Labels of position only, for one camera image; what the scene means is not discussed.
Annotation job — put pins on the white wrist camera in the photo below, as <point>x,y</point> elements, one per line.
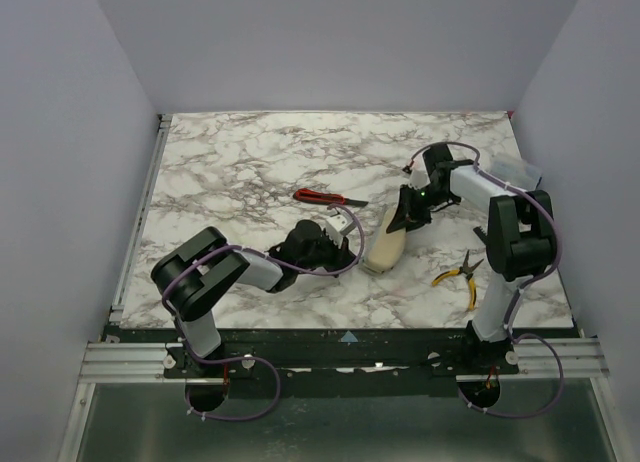
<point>418,177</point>
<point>337,227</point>

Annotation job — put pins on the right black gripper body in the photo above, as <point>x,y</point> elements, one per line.
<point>416,205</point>

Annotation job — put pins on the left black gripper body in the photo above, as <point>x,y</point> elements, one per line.
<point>338,252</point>

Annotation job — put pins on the black hex key holder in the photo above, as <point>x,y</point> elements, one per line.
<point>481,234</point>

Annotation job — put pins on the red black utility knife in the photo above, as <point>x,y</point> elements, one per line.
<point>309,196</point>

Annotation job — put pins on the aluminium rail frame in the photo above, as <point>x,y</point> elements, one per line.
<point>126,359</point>

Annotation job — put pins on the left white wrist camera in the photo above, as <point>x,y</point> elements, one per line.
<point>337,227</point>

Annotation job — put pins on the blue tape triangle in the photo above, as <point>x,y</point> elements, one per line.
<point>349,338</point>

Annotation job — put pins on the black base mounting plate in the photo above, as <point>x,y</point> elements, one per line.
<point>313,363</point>

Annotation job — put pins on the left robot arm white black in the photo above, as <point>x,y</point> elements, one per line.
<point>194,277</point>

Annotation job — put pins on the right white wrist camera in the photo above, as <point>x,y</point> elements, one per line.
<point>418,177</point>

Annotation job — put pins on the clear plastic screw box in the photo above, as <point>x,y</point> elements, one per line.
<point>516,171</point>

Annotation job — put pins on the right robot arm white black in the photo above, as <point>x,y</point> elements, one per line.
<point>521,242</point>

